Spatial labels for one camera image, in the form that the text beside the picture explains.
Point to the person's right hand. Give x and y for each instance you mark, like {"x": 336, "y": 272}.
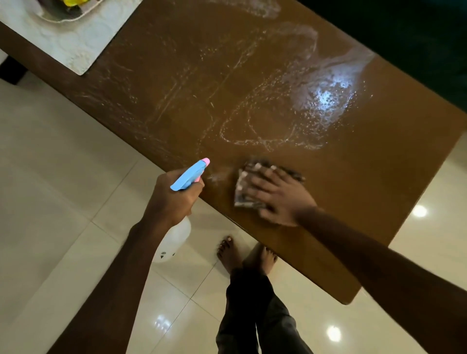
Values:
{"x": 288, "y": 200}

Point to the person's left hand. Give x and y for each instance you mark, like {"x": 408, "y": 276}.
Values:
{"x": 167, "y": 204}

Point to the person's left fingers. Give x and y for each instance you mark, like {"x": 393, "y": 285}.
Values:
{"x": 196, "y": 189}

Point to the person's right middle finger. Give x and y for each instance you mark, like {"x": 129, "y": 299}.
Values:
{"x": 257, "y": 179}

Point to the person's right thumb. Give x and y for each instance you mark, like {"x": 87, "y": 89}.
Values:
{"x": 268, "y": 214}

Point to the person's right little finger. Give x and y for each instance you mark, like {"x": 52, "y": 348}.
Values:
{"x": 282, "y": 174}

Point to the white spray bottle blue nozzle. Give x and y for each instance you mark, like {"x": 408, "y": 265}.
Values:
{"x": 188, "y": 177}

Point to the dark patterned cleaning cloth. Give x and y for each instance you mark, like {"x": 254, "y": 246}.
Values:
{"x": 242, "y": 198}

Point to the person's left forearm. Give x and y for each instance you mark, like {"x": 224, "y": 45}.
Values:
{"x": 116, "y": 291}

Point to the person's right forearm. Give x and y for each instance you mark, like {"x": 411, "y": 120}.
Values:
{"x": 383, "y": 273}

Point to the person's right foot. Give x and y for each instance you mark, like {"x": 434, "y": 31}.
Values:
{"x": 262, "y": 259}

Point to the person's foot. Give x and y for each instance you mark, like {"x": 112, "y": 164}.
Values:
{"x": 229, "y": 255}
{"x": 262, "y": 259}

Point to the person's left foot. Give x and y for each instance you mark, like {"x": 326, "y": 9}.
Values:
{"x": 229, "y": 255}

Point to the dark grey trousers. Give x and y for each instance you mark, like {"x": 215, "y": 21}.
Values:
{"x": 251, "y": 313}

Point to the dark green sofa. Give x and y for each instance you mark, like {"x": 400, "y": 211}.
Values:
{"x": 401, "y": 36}

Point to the white embossed placemat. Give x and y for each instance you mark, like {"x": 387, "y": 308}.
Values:
{"x": 69, "y": 40}

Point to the dark table leg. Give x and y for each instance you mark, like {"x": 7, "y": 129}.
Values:
{"x": 11, "y": 71}

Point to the yellow object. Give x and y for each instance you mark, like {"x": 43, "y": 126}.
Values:
{"x": 74, "y": 2}

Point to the white serving tray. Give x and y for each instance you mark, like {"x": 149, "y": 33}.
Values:
{"x": 51, "y": 12}

